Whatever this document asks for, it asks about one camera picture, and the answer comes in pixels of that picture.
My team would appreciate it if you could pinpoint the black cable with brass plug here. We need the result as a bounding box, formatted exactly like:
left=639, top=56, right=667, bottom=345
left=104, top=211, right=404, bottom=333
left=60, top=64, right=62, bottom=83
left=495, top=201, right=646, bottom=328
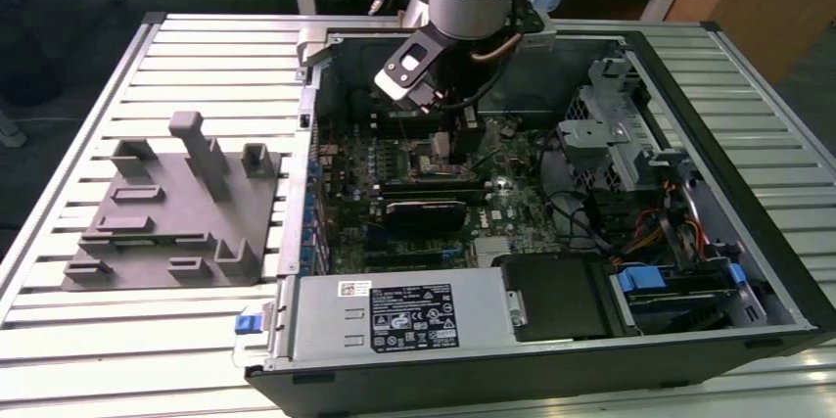
left=468, top=0, right=532, bottom=67

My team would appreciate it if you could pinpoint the silver metal drive cage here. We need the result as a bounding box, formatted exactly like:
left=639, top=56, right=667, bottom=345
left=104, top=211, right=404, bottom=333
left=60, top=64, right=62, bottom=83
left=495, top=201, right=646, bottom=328
left=554, top=58, right=695, bottom=194

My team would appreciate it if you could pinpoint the silver chipset heat sink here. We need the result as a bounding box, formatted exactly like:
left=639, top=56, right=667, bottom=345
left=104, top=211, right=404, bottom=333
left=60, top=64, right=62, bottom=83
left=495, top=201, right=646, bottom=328
left=475, top=236, right=512, bottom=258

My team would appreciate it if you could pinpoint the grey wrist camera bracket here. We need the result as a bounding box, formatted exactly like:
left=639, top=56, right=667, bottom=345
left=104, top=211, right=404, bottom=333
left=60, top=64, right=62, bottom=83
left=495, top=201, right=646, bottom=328
left=515, top=9, right=558, bottom=47

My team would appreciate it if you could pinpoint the coloured power wire bundle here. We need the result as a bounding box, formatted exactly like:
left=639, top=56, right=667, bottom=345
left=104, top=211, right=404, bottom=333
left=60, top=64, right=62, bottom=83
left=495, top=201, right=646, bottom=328
left=612, top=207, right=712, bottom=262

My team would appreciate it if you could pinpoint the grey parts rack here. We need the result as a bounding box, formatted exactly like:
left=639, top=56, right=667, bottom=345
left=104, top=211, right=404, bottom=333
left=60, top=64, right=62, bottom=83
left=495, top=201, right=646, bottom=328
left=60, top=112, right=294, bottom=292

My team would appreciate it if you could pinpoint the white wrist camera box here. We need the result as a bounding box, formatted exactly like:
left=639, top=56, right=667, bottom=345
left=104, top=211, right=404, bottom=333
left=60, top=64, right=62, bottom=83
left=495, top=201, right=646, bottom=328
left=374, top=28, right=454, bottom=114

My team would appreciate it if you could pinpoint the grey stand foot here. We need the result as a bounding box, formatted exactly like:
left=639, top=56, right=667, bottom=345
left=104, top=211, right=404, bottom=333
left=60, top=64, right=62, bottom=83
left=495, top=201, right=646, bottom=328
left=0, top=112, right=30, bottom=148

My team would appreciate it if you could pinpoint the black wire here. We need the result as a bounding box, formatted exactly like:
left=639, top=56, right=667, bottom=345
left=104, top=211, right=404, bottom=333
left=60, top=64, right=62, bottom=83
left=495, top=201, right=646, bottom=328
left=546, top=182, right=612, bottom=255

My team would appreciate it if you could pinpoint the silver power supply unit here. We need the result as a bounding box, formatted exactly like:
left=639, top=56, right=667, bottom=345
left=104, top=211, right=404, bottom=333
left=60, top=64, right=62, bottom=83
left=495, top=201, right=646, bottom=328
left=264, top=273, right=530, bottom=370

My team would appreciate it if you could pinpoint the black plastic shroud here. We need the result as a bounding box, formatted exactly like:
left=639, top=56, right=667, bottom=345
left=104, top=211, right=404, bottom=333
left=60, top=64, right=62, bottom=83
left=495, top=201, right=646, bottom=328
left=499, top=254, right=634, bottom=344

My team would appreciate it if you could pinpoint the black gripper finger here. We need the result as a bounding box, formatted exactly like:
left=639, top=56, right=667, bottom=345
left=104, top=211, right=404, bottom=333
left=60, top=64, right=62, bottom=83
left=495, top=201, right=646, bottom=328
left=448, top=107, right=486, bottom=165

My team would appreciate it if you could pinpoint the black open PC case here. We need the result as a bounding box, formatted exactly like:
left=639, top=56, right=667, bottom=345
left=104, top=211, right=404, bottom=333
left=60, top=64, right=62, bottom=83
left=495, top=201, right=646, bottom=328
left=231, top=21, right=836, bottom=418

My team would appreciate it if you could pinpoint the wooden cabinet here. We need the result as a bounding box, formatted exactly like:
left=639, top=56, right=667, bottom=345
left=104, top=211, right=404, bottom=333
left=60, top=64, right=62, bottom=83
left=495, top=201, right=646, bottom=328
left=670, top=0, right=836, bottom=86

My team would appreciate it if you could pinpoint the grey case release latch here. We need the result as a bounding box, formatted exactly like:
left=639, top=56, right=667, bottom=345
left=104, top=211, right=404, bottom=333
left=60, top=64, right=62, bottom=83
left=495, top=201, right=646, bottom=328
left=294, top=25, right=343, bottom=70

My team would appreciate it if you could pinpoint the black expansion slot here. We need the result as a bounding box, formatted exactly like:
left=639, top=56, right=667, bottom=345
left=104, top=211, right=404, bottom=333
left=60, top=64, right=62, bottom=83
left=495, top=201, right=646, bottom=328
left=363, top=252, right=460, bottom=268

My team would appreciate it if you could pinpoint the blue case latch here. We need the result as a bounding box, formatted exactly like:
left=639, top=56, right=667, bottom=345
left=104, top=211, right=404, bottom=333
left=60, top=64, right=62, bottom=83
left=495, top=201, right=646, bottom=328
left=232, top=302, right=276, bottom=341

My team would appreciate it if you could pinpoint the blue disk carrier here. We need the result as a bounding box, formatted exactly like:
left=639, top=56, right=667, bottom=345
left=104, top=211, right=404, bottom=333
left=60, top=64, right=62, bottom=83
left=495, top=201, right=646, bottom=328
left=612, top=264, right=672, bottom=301

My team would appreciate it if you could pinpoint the metal socket cover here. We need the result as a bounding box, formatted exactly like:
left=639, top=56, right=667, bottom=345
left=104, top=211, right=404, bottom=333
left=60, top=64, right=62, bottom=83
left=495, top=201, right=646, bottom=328
left=482, top=118, right=510, bottom=169

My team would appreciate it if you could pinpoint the CPU socket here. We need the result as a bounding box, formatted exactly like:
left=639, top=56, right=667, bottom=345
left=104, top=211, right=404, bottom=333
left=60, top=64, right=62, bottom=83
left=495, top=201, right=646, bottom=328
left=406, top=139, right=476, bottom=180

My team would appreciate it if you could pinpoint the black expansion card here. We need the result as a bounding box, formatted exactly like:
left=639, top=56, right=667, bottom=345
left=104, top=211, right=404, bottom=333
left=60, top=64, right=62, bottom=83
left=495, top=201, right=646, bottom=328
left=382, top=200, right=470, bottom=234

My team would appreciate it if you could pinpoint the black camera cable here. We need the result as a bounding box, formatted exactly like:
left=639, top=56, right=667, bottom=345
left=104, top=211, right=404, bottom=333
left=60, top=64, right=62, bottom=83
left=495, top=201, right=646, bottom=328
left=435, top=35, right=524, bottom=112

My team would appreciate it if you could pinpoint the green motherboard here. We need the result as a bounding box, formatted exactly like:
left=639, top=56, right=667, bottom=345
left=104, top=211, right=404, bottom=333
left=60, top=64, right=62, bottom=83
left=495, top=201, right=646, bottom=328
left=304, top=113, right=607, bottom=278

